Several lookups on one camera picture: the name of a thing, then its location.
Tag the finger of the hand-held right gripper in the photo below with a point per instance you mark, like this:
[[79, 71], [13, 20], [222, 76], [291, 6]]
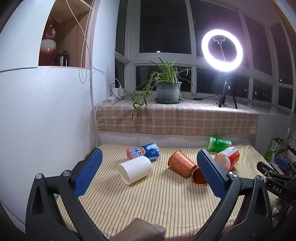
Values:
[[281, 163], [276, 183]]

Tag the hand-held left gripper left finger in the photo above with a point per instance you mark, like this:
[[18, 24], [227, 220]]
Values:
[[86, 172]]

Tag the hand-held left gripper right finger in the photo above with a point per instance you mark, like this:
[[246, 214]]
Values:
[[212, 172]]

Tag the white cup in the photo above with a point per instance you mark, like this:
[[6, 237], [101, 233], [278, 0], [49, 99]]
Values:
[[135, 170]]

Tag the copper patterned cup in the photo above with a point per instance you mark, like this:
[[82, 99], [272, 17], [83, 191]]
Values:
[[181, 163], [198, 177]]

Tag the orange red cup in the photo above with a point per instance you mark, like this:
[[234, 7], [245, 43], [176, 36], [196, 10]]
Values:
[[227, 158]]

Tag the person's right hand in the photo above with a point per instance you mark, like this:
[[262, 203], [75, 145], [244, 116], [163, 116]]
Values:
[[283, 213]]

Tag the green paper bag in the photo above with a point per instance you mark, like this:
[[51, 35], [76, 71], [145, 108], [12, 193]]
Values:
[[272, 150]]

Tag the white lace cloth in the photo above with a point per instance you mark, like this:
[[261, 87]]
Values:
[[291, 140]]

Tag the plaid beige cloth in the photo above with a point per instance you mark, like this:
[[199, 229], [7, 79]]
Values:
[[185, 119]]

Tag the blue drink can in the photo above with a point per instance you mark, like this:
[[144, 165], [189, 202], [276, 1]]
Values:
[[148, 151]]

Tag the white cabinet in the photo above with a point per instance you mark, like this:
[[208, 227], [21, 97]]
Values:
[[41, 120]]

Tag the striped yellow cloth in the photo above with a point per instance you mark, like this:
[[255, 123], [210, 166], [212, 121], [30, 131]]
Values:
[[150, 201]]

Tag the white power strip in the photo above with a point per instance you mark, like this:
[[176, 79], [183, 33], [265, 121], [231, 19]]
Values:
[[115, 99]]

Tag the black tripod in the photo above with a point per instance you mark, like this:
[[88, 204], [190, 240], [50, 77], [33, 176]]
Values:
[[227, 90]]

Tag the green pot saucer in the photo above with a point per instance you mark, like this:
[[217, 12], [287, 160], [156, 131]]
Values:
[[168, 101]]

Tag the green flower pot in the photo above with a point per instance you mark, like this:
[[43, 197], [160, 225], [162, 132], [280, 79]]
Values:
[[168, 91]]

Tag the spider plant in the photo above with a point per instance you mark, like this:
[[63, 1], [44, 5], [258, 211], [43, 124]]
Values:
[[165, 70]]

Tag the dark glass jar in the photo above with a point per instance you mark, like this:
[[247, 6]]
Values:
[[58, 60]]

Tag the dark glass bottle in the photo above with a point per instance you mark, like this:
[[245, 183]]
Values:
[[65, 59]]

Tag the red white vase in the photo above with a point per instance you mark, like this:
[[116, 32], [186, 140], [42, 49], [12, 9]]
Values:
[[48, 49]]

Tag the phone holder clamp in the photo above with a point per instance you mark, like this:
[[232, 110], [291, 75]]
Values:
[[219, 40]]

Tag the white wall charger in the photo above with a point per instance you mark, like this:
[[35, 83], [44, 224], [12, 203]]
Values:
[[119, 91]]

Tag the white window frame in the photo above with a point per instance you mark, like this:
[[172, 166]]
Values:
[[133, 34]]

